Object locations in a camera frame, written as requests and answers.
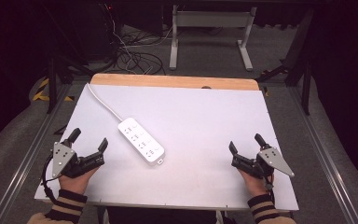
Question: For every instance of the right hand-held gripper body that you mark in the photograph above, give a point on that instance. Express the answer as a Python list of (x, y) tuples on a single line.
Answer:
[(264, 161)]

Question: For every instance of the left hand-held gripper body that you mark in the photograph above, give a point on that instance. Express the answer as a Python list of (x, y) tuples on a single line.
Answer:
[(62, 158)]

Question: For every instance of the white power strip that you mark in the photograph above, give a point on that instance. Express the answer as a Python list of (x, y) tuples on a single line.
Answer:
[(141, 141)]

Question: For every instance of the person's right hand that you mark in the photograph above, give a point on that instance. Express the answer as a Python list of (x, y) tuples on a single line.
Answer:
[(254, 183)]

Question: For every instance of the person's left hand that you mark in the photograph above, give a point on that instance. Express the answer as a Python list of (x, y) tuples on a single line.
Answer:
[(76, 180)]

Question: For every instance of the yellow black hazard tape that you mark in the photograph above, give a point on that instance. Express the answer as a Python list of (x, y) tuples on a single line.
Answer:
[(45, 92)]

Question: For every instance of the white sheet table cover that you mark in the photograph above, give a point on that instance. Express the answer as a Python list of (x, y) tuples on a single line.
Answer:
[(180, 137)]

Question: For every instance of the black tripod stand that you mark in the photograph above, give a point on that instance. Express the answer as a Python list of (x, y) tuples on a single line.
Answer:
[(62, 56)]

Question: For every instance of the black metal stand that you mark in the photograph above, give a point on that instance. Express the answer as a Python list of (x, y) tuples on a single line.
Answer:
[(295, 59)]

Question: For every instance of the aluminium floor rail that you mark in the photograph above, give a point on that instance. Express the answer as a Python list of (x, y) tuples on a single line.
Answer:
[(24, 158), (320, 155)]

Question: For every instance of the white metal stand frame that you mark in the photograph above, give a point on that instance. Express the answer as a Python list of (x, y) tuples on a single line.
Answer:
[(211, 34)]

